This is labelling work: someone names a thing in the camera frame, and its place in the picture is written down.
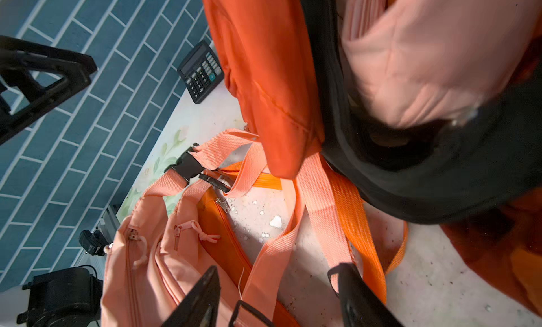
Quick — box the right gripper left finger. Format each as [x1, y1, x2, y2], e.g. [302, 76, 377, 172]
[162, 266, 221, 327]

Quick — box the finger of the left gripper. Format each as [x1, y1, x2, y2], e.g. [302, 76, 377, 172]
[1, 36, 97, 144]

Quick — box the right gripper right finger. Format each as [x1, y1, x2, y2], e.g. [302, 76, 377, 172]
[327, 263, 404, 327]

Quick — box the large pink sling bag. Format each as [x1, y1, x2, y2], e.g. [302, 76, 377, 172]
[101, 129, 351, 326]

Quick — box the black sling bag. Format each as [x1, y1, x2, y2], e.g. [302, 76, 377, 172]
[301, 0, 541, 224]

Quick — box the dark red-orange bag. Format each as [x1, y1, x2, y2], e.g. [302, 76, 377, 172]
[202, 0, 325, 180]

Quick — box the orange bag behind black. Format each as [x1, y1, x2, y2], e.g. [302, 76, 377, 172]
[441, 187, 541, 316]

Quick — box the black desk calculator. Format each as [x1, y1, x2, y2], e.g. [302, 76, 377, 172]
[177, 40, 224, 104]

